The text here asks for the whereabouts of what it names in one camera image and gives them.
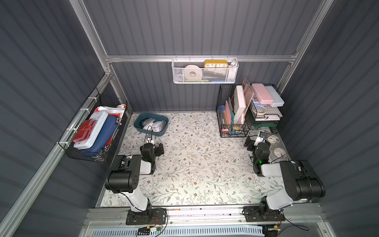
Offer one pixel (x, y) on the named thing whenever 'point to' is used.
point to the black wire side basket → (96, 102)
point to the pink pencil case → (262, 94)
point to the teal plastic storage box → (139, 118)
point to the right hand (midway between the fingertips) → (259, 140)
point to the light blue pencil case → (278, 100)
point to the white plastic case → (101, 117)
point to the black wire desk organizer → (249, 110)
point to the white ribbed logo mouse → (156, 126)
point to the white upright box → (240, 105)
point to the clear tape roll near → (279, 152)
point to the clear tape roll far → (273, 139)
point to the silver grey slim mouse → (148, 121)
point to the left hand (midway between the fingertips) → (154, 144)
